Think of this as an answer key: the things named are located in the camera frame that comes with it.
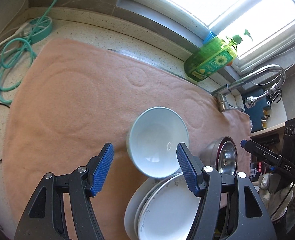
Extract white plate grey leaf print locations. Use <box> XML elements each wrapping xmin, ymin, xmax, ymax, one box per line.
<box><xmin>137</xmin><ymin>174</ymin><xmax>209</xmax><ymax>240</ymax></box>

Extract white cable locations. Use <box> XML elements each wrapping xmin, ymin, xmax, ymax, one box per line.
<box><xmin>0</xmin><ymin>0</ymin><xmax>31</xmax><ymax>57</ymax></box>

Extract wide floral plate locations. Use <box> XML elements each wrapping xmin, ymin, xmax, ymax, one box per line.
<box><xmin>124</xmin><ymin>177</ymin><xmax>163</xmax><ymax>240</ymax></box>

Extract person's right hand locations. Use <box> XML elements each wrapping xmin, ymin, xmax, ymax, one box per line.
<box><xmin>258</xmin><ymin>172</ymin><xmax>294</xmax><ymax>221</ymax></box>

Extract chrome faucet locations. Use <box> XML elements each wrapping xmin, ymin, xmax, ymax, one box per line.
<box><xmin>211</xmin><ymin>64</ymin><xmax>286</xmax><ymax>113</ymax></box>

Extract deep floral plate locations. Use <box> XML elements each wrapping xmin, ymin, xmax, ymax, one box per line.
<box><xmin>133</xmin><ymin>179</ymin><xmax>168</xmax><ymax>240</ymax></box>

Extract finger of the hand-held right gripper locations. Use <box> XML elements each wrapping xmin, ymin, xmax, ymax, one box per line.
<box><xmin>240</xmin><ymin>140</ymin><xmax>280</xmax><ymax>167</ymax></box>

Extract red bowl steel inside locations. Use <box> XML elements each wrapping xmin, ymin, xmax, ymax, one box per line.
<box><xmin>217</xmin><ymin>137</ymin><xmax>238</xmax><ymax>176</ymax></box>

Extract black scissors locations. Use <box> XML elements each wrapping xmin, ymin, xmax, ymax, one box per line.
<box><xmin>269</xmin><ymin>91</ymin><xmax>283</xmax><ymax>105</ymax></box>

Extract blue plastic container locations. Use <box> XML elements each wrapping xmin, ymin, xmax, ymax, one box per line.
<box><xmin>203</xmin><ymin>31</ymin><xmax>221</xmax><ymax>44</ymax></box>

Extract chrome sprayer head with hose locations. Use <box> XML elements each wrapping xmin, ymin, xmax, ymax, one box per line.
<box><xmin>244</xmin><ymin>82</ymin><xmax>281</xmax><ymax>108</ymax></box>

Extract pink towel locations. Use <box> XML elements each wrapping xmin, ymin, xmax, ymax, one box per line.
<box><xmin>3</xmin><ymin>39</ymin><xmax>252</xmax><ymax>240</ymax></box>

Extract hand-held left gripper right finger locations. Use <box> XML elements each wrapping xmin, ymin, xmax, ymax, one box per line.
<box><xmin>176</xmin><ymin>142</ymin><xmax>279</xmax><ymax>240</ymax></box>

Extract stainless steel bowl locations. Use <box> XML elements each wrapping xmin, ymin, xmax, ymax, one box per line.
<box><xmin>204</xmin><ymin>136</ymin><xmax>228</xmax><ymax>167</ymax></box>

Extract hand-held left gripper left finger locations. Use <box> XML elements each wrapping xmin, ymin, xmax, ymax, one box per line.
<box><xmin>14</xmin><ymin>142</ymin><xmax>115</xmax><ymax>240</ymax></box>

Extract blue box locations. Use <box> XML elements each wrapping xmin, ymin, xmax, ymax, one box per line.
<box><xmin>244</xmin><ymin>89</ymin><xmax>273</xmax><ymax>132</ymax></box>

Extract light blue bowl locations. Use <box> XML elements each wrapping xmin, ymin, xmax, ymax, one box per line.
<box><xmin>126</xmin><ymin>107</ymin><xmax>190</xmax><ymax>178</ymax></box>

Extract window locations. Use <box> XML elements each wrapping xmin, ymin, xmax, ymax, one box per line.
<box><xmin>116</xmin><ymin>0</ymin><xmax>295</xmax><ymax>68</ymax></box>

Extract green dish soap bottle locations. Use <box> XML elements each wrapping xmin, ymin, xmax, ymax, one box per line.
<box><xmin>184</xmin><ymin>29</ymin><xmax>253</xmax><ymax>82</ymax></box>

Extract teal round power strip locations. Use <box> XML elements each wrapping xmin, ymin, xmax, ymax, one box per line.
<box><xmin>26</xmin><ymin>16</ymin><xmax>53</xmax><ymax>44</ymax></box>

